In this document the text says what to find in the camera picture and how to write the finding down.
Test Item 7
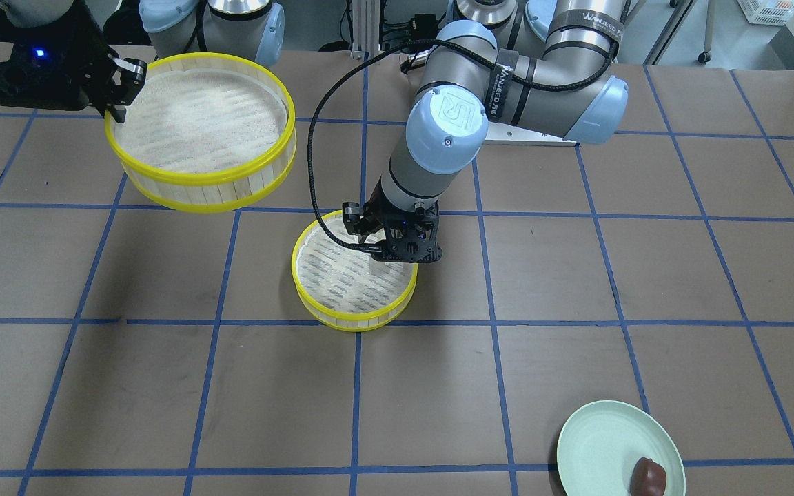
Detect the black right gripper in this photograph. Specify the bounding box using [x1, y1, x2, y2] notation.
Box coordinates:
[0, 1, 147, 123]

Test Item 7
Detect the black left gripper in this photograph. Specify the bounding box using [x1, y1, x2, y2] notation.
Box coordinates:
[341, 196, 442, 264]

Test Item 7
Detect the yellow steamer layer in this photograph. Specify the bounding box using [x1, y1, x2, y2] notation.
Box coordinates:
[105, 52, 297, 214]
[291, 220, 418, 332]

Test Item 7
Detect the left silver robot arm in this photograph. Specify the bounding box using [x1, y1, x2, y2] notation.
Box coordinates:
[343, 1, 630, 263]

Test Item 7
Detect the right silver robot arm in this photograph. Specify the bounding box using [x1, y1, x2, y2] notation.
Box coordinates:
[0, 1, 285, 123]

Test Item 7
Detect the light green plate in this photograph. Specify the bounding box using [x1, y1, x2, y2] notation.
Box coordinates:
[556, 401, 686, 495]

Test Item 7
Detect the brown bun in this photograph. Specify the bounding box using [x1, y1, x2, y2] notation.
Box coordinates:
[628, 457, 668, 496]

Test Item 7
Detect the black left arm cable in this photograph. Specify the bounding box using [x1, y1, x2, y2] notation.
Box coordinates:
[306, 0, 635, 253]

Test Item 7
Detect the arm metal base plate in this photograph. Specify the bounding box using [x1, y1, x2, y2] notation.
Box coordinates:
[485, 123, 577, 147]

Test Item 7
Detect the aluminium frame post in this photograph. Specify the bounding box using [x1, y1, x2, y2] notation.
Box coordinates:
[349, 0, 382, 61]

